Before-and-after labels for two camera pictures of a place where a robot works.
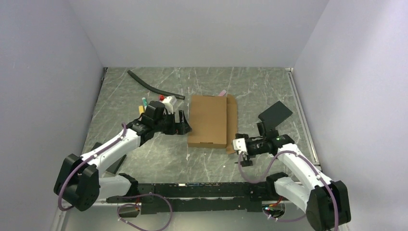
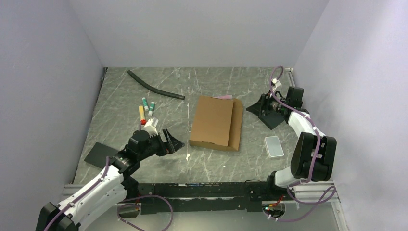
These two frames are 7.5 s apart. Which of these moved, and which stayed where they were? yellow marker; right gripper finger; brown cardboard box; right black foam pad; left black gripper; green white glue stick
Moved: right gripper finger; left black gripper
Stayed: yellow marker; brown cardboard box; right black foam pad; green white glue stick
